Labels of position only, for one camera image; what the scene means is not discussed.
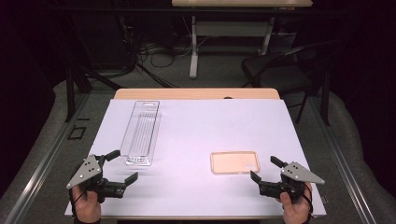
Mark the white-legged wooden desk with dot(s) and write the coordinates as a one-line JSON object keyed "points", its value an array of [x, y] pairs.
{"points": [[193, 46]]}

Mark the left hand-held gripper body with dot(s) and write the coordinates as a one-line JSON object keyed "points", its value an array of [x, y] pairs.
{"points": [[88, 174]]}

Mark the person's left hand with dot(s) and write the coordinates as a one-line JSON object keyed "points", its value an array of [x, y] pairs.
{"points": [[87, 205]]}

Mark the beige phone case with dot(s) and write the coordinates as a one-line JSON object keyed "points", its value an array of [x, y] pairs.
{"points": [[235, 162]]}

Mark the metal floor rail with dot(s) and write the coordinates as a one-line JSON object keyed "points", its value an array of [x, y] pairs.
{"points": [[40, 168], [342, 161]]}

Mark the wooden table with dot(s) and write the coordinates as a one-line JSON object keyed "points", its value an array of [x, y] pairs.
{"points": [[186, 93]]}

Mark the white table board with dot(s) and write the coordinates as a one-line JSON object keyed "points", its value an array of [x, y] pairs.
{"points": [[193, 130]]}

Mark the person's right hand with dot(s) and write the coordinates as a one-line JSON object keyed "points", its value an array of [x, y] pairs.
{"points": [[295, 211]]}

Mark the black floor socket frame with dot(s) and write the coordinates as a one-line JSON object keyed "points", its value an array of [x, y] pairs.
{"points": [[77, 126]]}

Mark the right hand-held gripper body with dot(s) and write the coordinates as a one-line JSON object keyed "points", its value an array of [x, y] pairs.
{"points": [[295, 179]]}

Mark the black folding chair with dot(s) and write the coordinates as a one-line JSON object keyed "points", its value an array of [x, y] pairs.
{"points": [[280, 71]]}

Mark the black metal stand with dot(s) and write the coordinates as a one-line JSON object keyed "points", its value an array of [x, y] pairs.
{"points": [[325, 93], [70, 93]]}

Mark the clear plastic packaging tray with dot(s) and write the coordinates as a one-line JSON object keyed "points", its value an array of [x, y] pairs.
{"points": [[141, 133]]}

